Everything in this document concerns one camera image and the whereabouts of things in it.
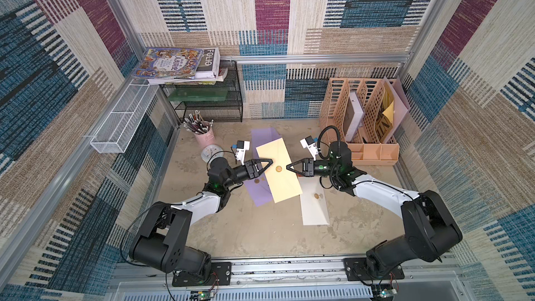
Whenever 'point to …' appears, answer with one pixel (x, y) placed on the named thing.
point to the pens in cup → (194, 122)
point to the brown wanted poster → (384, 126)
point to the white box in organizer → (353, 117)
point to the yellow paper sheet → (389, 112)
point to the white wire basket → (120, 124)
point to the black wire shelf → (220, 102)
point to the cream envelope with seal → (283, 182)
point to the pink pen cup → (205, 139)
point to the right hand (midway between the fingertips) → (287, 166)
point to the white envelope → (313, 202)
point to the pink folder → (400, 103)
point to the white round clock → (211, 151)
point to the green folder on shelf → (198, 94)
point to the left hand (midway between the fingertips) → (270, 164)
